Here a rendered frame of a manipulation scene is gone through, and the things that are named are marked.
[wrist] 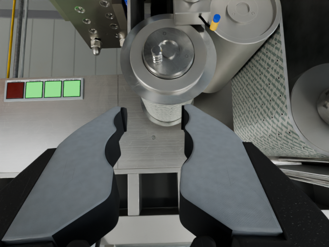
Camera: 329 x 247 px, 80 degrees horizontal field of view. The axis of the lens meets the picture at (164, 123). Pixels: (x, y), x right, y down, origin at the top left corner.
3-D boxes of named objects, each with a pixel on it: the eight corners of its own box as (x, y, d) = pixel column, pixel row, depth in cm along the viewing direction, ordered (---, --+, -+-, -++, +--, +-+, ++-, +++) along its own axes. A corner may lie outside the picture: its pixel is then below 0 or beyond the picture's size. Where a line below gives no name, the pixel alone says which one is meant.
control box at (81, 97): (82, 77, 63) (82, 98, 62) (83, 78, 64) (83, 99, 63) (5, 80, 63) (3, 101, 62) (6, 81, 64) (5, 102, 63)
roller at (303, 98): (376, 61, 30) (394, 153, 28) (281, 101, 55) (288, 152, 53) (285, 64, 30) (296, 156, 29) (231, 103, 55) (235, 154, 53)
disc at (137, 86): (216, 13, 31) (217, 105, 29) (215, 15, 32) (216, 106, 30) (122, 12, 31) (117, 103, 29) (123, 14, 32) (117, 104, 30)
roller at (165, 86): (207, 19, 30) (207, 92, 28) (188, 80, 56) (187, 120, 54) (131, 17, 30) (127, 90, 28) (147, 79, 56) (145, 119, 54)
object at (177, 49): (205, 52, 28) (166, 86, 27) (202, 59, 30) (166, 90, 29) (170, 16, 29) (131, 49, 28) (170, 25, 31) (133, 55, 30)
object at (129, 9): (129, -69, 34) (130, 31, 31) (144, 21, 57) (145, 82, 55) (127, -68, 34) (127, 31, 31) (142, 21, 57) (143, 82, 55)
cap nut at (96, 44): (100, 38, 63) (100, 52, 63) (103, 45, 67) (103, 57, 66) (88, 39, 63) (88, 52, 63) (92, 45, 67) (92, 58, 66)
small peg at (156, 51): (159, 43, 25) (163, 53, 25) (160, 54, 28) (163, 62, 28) (149, 46, 25) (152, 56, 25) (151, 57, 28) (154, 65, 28)
